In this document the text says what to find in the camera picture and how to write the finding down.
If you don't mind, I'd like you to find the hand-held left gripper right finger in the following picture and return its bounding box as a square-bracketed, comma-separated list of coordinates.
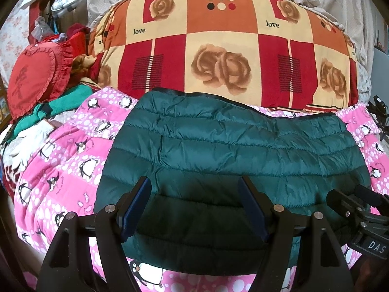
[238, 176, 355, 292]

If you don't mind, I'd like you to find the black clamp stand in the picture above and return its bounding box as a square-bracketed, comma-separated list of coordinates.
[367, 95, 389, 120]

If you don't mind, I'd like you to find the rose print checked quilt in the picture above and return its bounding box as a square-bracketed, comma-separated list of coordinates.
[88, 0, 361, 112]

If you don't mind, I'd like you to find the floral fabric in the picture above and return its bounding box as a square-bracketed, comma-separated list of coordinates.
[0, 6, 32, 78]

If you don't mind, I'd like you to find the pink penguin blanket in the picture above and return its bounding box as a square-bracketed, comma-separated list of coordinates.
[14, 87, 386, 292]

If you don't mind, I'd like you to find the red heart ruffled pillow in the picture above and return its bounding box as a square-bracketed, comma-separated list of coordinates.
[7, 42, 74, 120]

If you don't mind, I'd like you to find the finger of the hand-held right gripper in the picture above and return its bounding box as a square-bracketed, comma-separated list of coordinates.
[326, 188, 367, 219]
[354, 184, 386, 209]

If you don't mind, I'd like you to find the teal puffer jacket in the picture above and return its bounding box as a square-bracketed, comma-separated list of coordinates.
[94, 88, 373, 275]

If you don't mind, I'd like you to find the white knit cloth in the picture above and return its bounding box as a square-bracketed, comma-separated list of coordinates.
[5, 118, 60, 177]

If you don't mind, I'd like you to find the green garment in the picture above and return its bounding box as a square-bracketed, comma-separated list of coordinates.
[6, 83, 98, 143]

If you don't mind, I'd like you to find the brown orange patterned cloth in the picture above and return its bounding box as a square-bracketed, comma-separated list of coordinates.
[72, 54, 96, 78]

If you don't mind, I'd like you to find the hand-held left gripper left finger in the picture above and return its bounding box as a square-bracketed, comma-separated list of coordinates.
[35, 176, 152, 292]

